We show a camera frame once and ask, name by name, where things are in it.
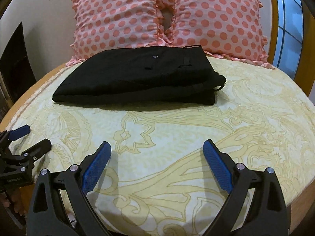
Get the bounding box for black pants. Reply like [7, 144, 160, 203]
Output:
[52, 45, 226, 105]

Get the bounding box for person's left hand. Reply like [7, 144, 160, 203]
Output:
[0, 188, 25, 216]

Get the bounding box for black flat panel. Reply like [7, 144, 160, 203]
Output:
[1, 23, 36, 102]

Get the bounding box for cream patterned bed cover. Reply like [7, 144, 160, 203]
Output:
[1, 58, 314, 235]

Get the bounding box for pink polka dot pillow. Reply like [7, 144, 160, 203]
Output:
[157, 0, 273, 69]
[66, 0, 167, 66]

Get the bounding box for wood framed glass window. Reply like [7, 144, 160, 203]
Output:
[269, 0, 314, 97]

